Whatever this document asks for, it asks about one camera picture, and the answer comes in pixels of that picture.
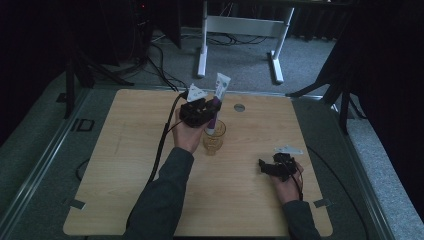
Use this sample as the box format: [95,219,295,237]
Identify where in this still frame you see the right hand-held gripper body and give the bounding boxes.
[272,144,305,183]

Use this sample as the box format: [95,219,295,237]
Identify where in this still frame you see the black cables under desk frame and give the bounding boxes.
[205,31,269,47]

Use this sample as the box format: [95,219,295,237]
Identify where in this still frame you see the person's right hand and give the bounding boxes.
[270,161,305,206]

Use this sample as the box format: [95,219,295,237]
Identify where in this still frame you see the person's left hand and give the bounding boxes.
[171,107,210,155]

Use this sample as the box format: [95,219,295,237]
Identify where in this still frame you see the black floor cables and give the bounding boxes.
[119,41,190,93]

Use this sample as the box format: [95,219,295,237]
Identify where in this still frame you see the black metal stand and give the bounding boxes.
[56,29,135,120]
[285,36,368,136]

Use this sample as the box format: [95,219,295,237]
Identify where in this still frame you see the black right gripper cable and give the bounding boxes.
[281,157,305,202]

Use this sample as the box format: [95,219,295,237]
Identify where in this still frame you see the purple and white toothpaste tube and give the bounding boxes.
[205,72,232,136]

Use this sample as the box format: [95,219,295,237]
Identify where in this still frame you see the metal floor rail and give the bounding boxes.
[0,87,92,232]
[328,99,398,240]

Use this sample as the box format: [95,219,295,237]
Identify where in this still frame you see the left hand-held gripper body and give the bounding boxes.
[179,83,214,129]

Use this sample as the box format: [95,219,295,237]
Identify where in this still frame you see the looped black floor cable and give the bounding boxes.
[75,157,92,183]

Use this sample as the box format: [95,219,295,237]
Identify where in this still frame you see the long black floor cable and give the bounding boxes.
[305,145,370,240]

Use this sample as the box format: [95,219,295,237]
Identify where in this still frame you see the white desk frame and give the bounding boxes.
[196,0,296,85]

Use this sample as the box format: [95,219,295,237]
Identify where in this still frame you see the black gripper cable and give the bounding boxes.
[281,157,305,202]
[145,90,190,185]

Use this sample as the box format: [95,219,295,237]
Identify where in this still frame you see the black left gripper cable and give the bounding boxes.
[145,90,190,185]

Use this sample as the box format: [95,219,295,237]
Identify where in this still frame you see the amber glass cup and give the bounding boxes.
[202,118,227,157]

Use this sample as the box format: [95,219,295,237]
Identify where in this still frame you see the grey tape piece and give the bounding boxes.
[63,197,87,211]
[312,197,334,209]

